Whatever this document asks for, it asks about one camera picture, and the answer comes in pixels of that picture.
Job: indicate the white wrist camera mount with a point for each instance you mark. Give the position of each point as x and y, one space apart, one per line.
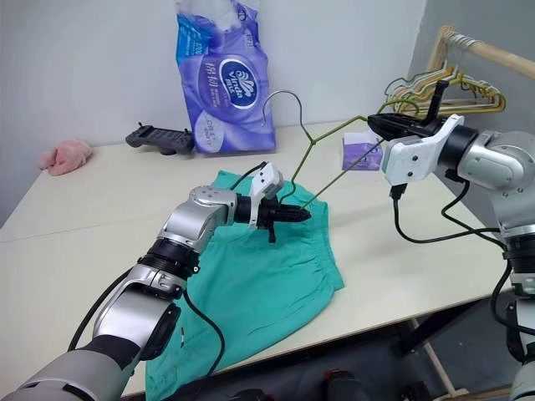
269 179
407 160

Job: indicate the small purple tissue box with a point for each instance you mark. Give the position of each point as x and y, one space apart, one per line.
355 154

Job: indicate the dark grey handheld controller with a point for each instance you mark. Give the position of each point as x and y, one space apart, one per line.
159 140

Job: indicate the dark rounded shape red mark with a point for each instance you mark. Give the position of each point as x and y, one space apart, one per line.
342 386

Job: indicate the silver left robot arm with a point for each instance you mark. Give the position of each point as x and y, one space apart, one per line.
188 225

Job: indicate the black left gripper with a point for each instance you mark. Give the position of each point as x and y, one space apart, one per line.
271 213

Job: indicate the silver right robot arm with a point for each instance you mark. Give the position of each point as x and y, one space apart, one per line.
493 154

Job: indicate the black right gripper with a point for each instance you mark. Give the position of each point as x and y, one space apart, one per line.
418 125

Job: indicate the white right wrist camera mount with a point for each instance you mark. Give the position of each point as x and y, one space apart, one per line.
407 160

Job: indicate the pale wooden leg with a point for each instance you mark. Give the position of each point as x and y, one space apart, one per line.
434 359

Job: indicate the pink plush cloth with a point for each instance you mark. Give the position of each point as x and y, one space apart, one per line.
67 156

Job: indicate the purple tissue paper pack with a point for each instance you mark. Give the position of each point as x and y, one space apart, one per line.
225 92

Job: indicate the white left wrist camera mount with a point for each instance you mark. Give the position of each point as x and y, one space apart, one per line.
269 179

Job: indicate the black table frame bracket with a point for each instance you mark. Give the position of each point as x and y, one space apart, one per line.
418 334

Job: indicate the green shorts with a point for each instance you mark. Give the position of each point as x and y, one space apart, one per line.
259 292

